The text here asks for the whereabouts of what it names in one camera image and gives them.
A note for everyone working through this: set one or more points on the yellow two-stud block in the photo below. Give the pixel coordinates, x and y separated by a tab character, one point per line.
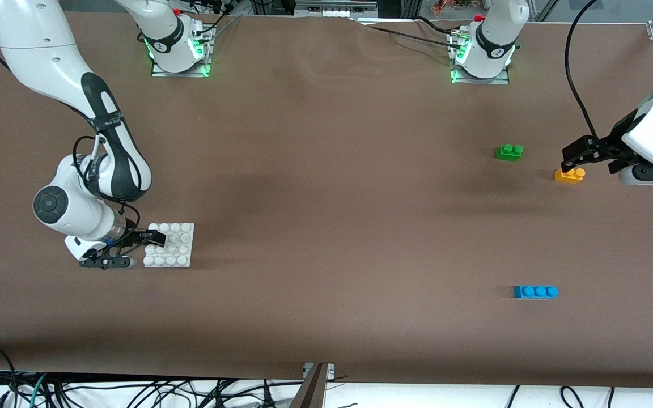
567	178

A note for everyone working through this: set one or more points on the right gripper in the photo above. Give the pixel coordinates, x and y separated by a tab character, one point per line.
132	236

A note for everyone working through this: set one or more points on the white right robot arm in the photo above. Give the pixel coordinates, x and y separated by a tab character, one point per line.
37	45

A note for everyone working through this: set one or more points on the small colourful object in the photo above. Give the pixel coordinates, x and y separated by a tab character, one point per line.
452	4

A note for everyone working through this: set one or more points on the green two-stud block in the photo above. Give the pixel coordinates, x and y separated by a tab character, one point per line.
508	154

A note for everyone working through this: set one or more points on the blue three-stud block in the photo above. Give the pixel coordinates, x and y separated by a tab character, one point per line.
533	292

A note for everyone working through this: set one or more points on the brown table cover mat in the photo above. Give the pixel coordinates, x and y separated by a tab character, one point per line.
304	317

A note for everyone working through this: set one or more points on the aluminium profile bracket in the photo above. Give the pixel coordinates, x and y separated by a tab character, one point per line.
312	391

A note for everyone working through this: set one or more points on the white studded base plate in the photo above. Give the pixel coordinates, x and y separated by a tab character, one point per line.
179	249

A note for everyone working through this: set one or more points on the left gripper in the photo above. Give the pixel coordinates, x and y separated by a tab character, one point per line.
611	145

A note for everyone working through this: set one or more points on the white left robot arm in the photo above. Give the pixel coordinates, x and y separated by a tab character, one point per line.
496	28

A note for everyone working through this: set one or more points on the white plastic strip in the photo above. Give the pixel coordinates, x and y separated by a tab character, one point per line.
332	11

